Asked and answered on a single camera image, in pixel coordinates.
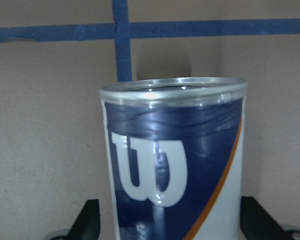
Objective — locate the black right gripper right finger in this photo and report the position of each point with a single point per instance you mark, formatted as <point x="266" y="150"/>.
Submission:
<point x="256" y="223"/>

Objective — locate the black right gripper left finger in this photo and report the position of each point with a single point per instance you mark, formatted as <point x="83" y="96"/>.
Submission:
<point x="87" y="225"/>

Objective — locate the white blue tennis ball can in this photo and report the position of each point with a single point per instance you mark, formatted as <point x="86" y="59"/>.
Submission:
<point x="174" y="149"/>

